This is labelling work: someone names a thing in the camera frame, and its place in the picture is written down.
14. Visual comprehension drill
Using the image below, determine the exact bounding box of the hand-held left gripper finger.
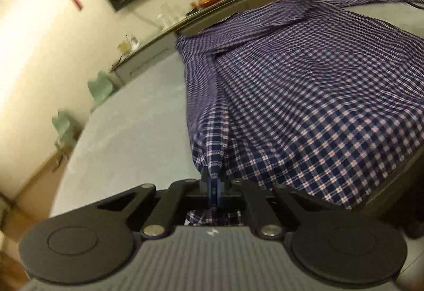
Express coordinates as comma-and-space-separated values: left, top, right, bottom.
215, 177, 332, 240
96, 177, 216, 240

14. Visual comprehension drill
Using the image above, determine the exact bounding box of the navy plaid shirt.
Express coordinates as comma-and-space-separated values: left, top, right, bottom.
174, 0, 424, 227

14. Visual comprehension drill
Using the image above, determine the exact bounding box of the grey television cabinet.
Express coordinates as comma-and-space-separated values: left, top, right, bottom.
111, 0, 294, 86

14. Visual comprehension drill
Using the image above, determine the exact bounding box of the large green stool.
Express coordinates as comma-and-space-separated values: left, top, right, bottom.
86, 70, 117, 113

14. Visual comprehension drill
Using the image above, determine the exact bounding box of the small green stool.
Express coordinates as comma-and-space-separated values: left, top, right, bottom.
51, 110, 82, 151

